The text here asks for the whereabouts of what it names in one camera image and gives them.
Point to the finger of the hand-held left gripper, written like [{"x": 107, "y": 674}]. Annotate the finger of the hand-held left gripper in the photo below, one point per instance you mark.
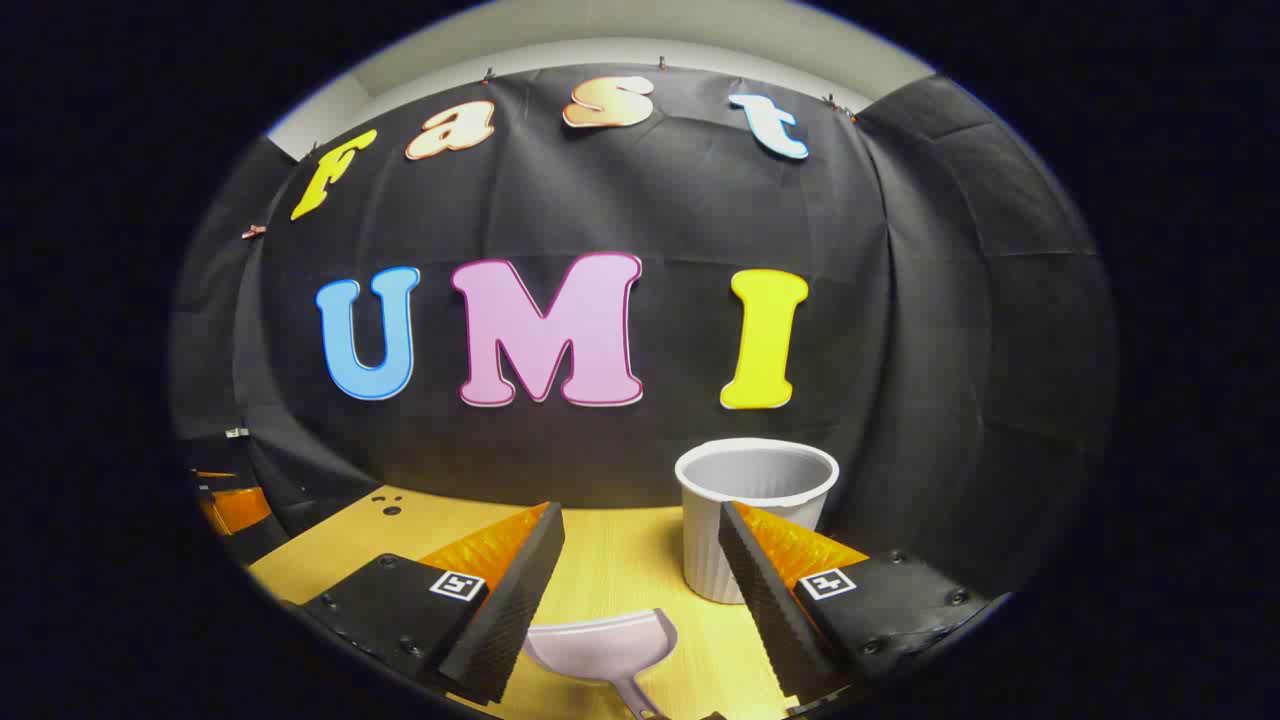
[{"x": 240, "y": 510}]

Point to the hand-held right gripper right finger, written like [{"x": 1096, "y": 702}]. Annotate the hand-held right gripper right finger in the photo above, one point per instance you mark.
[{"x": 765, "y": 600}]

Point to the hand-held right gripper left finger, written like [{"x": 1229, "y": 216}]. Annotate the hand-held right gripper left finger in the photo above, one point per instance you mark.
[{"x": 520, "y": 600}]

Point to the lilac plastic dustpan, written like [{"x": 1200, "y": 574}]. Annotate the lilac plastic dustpan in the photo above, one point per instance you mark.
[{"x": 600, "y": 645}]

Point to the white ribbed garbage bin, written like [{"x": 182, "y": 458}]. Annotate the white ribbed garbage bin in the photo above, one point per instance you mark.
[{"x": 755, "y": 470}]

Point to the light wooden desktop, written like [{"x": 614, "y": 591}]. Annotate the light wooden desktop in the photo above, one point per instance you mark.
[{"x": 620, "y": 560}]

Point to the black backdrop cloth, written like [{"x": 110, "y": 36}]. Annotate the black backdrop cloth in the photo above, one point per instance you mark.
[{"x": 650, "y": 200}]

